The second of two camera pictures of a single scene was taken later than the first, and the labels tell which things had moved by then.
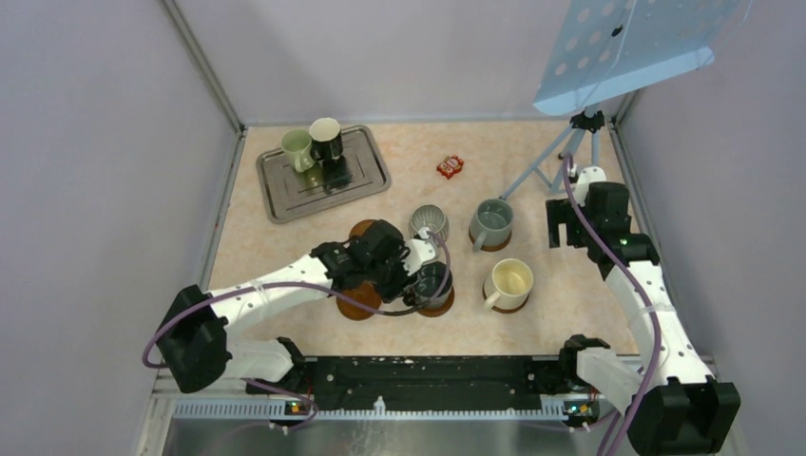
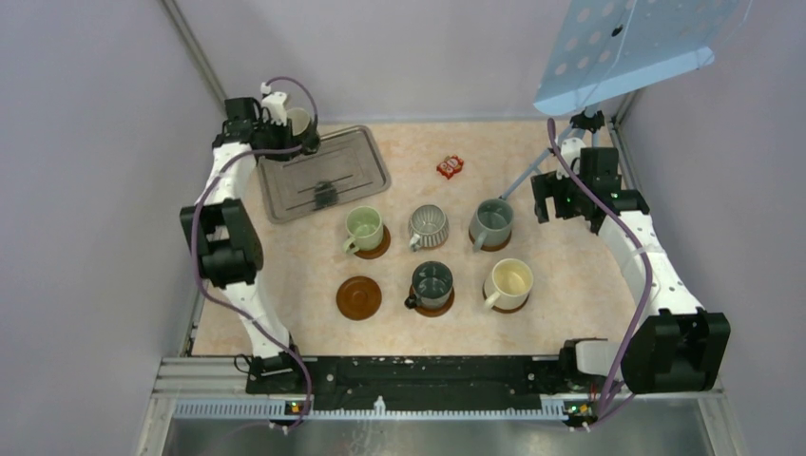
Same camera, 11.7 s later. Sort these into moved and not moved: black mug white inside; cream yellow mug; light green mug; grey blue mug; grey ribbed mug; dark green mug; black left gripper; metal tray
Moved: light green mug; black mug white inside; black left gripper
Not moved: grey blue mug; grey ribbed mug; cream yellow mug; dark green mug; metal tray
